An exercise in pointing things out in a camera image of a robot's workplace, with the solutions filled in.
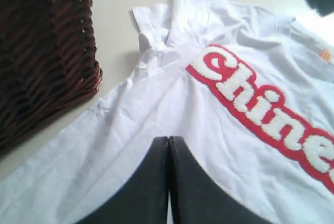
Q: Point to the dark red wicker basket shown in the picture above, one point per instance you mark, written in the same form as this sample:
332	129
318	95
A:
48	64

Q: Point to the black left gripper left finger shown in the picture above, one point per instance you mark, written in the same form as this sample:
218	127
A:
144	197

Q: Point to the white t-shirt red lettering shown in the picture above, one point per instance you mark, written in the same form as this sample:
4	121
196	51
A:
251	93

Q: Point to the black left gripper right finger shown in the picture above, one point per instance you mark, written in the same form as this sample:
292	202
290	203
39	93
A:
195	197

